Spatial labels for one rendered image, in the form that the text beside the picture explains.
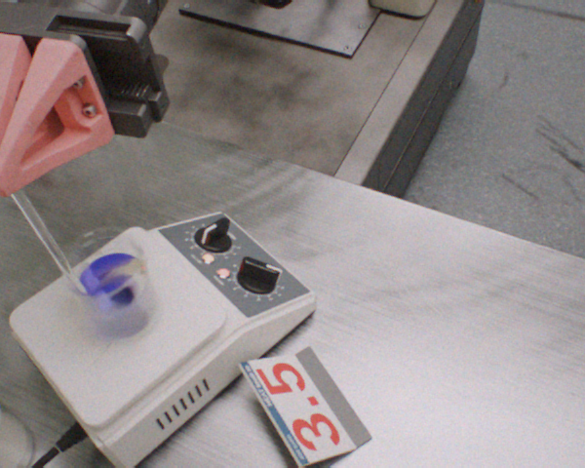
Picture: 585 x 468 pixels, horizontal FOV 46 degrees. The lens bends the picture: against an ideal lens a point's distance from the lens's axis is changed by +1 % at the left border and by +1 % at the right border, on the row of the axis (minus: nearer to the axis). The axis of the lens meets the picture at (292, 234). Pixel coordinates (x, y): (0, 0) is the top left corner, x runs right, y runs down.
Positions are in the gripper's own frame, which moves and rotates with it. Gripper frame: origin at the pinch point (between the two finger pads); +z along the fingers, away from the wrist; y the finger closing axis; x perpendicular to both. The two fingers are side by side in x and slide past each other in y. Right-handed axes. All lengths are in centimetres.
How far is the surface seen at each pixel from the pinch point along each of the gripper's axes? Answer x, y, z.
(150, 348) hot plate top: 17.3, 3.8, 0.4
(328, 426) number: 24.7, 16.2, 0.5
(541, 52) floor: 101, 39, -137
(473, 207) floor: 101, 28, -82
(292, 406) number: 23.3, 13.4, 0.0
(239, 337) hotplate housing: 19.6, 8.9, -2.8
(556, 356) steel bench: 26.0, 32.2, -9.7
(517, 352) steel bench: 26.0, 29.3, -9.4
